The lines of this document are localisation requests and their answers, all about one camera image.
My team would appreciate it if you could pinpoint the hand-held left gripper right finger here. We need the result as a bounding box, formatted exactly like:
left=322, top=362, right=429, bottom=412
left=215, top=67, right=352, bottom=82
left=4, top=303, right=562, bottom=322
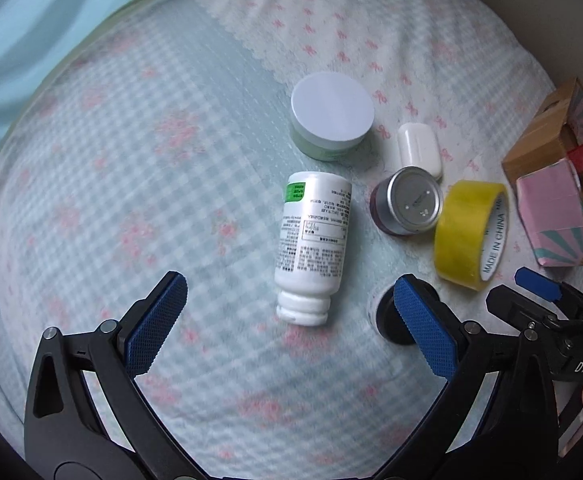
left=393, top=274, right=560, bottom=480

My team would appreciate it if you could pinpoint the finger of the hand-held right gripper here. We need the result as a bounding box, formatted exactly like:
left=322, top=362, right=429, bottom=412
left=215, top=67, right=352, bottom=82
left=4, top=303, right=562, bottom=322
left=515, top=267, right=583, bottom=312
left=486, top=284, right=564, bottom=332

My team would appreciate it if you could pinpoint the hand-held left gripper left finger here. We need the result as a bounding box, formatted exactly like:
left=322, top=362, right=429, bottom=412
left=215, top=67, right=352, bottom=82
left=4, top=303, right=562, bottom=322
left=24, top=270, right=207, bottom=480

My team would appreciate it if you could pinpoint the white plastic pill bottle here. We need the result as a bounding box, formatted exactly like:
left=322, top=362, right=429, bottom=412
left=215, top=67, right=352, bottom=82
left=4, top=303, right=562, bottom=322
left=274, top=171, right=353, bottom=327

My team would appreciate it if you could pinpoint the black round object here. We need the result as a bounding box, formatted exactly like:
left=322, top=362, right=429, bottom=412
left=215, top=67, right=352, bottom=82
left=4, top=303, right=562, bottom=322
left=375, top=284, right=423, bottom=349

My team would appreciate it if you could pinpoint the pink paper box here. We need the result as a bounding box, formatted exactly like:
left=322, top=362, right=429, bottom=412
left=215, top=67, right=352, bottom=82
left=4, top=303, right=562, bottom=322
left=515, top=158, right=583, bottom=269

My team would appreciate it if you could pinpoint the yellow tape roll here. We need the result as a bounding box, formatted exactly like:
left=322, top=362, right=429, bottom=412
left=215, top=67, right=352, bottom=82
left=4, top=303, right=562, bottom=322
left=434, top=180, right=510, bottom=292

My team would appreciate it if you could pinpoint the dark red jar silver lid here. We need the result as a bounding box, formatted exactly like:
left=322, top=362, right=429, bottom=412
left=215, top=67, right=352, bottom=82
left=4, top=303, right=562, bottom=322
left=370, top=166, right=444, bottom=236

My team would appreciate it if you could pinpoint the brown cardboard box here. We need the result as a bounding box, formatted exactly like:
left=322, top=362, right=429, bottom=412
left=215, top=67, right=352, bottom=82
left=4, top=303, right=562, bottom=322
left=501, top=77, right=583, bottom=268

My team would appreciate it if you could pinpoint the checked floral blanket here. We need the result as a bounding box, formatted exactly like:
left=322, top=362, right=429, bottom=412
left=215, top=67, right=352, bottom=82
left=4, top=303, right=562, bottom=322
left=0, top=6, right=472, bottom=479

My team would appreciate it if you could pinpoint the small white rounded case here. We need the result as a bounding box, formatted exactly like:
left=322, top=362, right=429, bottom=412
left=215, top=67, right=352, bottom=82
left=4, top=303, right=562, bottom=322
left=397, top=122, right=443, bottom=181

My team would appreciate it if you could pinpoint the green jar with white lid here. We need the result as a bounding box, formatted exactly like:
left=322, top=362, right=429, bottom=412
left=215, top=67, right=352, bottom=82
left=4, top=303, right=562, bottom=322
left=290, top=73, right=375, bottom=162

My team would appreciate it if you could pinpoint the white bow-print lace cloth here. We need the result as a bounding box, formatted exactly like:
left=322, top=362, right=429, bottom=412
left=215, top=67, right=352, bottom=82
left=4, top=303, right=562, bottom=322
left=192, top=0, right=583, bottom=341

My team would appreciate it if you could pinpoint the light blue curtain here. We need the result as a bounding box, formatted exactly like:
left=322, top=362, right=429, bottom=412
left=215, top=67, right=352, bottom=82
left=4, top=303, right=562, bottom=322
left=0, top=0, right=222, bottom=176

